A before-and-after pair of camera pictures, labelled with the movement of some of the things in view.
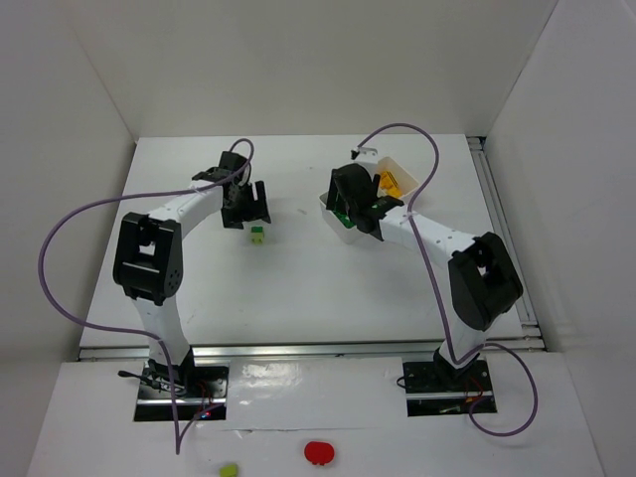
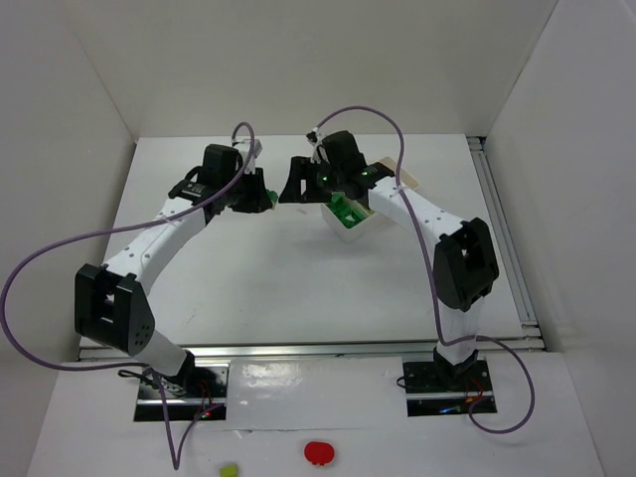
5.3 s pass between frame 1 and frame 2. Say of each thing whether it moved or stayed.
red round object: stayed
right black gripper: moved
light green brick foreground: stayed
